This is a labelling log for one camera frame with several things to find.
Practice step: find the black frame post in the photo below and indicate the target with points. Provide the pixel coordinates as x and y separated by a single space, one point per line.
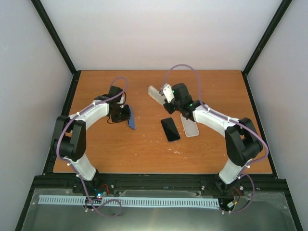
277 17
53 34

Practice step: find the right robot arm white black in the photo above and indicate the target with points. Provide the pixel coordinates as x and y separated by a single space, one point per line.
242 141

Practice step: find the black right frame post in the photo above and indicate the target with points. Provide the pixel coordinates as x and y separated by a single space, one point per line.
277 17

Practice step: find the light blue slotted cable duct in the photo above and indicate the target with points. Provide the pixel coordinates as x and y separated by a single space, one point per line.
139 202

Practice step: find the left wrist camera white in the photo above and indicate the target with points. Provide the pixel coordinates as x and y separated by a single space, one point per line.
123 99

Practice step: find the black smartphone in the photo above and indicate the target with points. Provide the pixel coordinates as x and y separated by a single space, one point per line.
170 129

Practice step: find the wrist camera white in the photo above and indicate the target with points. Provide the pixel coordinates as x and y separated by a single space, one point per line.
168 93
123 99

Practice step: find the black left frame post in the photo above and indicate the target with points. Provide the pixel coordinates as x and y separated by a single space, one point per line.
53 34

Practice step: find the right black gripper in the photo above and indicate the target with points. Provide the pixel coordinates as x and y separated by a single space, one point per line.
169 110

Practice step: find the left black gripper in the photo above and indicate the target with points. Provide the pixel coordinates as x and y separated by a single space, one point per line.
125 118

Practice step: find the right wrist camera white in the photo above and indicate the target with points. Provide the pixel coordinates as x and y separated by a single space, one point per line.
168 93

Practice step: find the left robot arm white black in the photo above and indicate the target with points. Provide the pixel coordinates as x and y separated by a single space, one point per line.
69 136

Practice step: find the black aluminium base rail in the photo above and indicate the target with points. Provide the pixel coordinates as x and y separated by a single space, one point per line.
205 184

